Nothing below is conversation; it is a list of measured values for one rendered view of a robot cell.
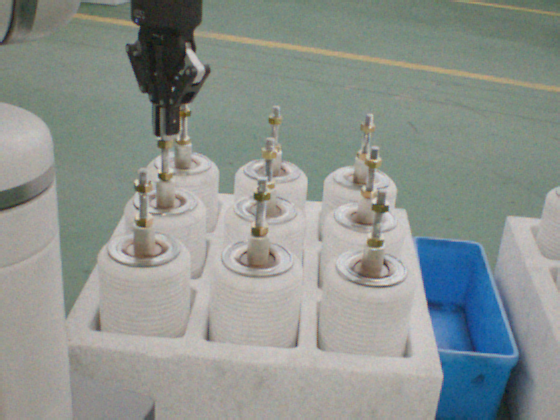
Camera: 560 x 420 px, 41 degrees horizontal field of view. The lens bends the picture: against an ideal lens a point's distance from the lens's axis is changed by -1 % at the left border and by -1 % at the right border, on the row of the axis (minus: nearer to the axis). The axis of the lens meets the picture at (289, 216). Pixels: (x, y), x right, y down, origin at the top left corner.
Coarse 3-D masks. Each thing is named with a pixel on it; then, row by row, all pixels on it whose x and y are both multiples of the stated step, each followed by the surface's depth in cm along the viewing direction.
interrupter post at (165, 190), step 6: (156, 180) 86; (162, 180) 86; (174, 180) 87; (156, 186) 86; (162, 186) 86; (168, 186) 86; (174, 186) 87; (156, 192) 87; (162, 192) 86; (168, 192) 86; (174, 192) 87; (156, 198) 87; (162, 198) 86; (168, 198) 87; (174, 198) 87; (162, 204) 87; (168, 204) 87
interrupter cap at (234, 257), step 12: (240, 240) 80; (228, 252) 78; (240, 252) 78; (276, 252) 79; (288, 252) 78; (228, 264) 75; (240, 264) 76; (252, 264) 76; (264, 264) 77; (276, 264) 76; (288, 264) 76; (252, 276) 74; (264, 276) 74; (276, 276) 75
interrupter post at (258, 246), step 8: (248, 240) 76; (256, 240) 75; (264, 240) 75; (248, 248) 76; (256, 248) 76; (264, 248) 76; (248, 256) 77; (256, 256) 76; (264, 256) 76; (256, 264) 76
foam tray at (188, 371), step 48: (96, 288) 83; (192, 288) 85; (96, 336) 75; (144, 336) 76; (192, 336) 76; (432, 336) 80; (144, 384) 75; (192, 384) 75; (240, 384) 75; (288, 384) 75; (336, 384) 74; (384, 384) 74; (432, 384) 74
